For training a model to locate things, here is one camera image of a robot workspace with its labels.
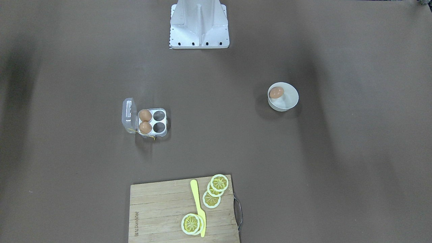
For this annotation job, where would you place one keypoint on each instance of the brown egg from bowl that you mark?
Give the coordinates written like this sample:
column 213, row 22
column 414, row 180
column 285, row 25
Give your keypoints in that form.
column 276, row 92

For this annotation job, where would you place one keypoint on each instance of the clear plastic egg box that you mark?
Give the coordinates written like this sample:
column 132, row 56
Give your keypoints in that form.
column 131, row 121

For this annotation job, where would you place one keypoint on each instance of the brown egg in box front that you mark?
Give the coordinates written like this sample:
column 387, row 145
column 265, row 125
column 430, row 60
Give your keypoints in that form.
column 145, row 127

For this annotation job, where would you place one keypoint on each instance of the brown egg in box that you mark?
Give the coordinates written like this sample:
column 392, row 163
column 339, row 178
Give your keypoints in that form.
column 145, row 115
column 145, row 127

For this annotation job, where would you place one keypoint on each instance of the brown egg in box rear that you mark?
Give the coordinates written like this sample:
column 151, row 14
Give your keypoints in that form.
column 145, row 115

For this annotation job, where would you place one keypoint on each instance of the lemon slice top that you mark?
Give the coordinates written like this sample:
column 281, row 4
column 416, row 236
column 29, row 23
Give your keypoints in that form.
column 219, row 183

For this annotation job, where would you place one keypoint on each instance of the yellow plastic knife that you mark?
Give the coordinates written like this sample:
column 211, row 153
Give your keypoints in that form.
column 200, row 211

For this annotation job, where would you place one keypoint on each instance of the lemon slice middle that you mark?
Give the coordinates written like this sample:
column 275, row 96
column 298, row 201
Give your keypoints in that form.
column 212, row 192

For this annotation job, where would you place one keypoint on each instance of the white bowl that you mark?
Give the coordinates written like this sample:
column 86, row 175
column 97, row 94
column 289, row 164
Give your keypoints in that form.
column 287, row 101

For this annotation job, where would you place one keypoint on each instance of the lemon slice lower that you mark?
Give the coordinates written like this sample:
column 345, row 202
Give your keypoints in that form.
column 210, row 201

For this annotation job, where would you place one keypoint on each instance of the lemon slice pair front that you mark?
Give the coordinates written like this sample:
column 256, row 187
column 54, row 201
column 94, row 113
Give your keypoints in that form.
column 192, row 224

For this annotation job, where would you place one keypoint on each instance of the bamboo cutting board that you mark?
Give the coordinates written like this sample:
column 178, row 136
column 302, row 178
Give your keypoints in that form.
column 156, row 211

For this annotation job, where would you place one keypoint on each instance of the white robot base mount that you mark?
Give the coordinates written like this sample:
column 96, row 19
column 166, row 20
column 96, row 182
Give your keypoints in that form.
column 199, row 24

